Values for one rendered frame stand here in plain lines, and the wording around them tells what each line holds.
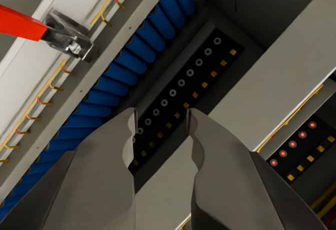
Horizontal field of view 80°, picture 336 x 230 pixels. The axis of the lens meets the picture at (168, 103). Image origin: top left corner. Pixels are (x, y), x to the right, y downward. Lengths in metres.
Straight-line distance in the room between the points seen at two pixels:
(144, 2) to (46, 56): 0.10
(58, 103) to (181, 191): 0.15
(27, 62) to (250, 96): 0.19
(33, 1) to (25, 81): 0.07
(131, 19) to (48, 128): 0.14
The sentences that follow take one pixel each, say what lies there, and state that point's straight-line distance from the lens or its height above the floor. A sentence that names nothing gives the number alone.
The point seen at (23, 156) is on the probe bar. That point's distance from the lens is 0.27.
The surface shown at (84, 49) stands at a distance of 0.19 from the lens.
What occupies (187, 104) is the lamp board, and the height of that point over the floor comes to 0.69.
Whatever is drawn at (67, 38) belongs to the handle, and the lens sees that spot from 0.19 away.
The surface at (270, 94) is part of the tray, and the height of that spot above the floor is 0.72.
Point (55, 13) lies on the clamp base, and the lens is 0.20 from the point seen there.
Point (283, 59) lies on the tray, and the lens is 0.18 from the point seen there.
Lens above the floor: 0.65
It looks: 2 degrees up
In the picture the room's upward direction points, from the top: 130 degrees clockwise
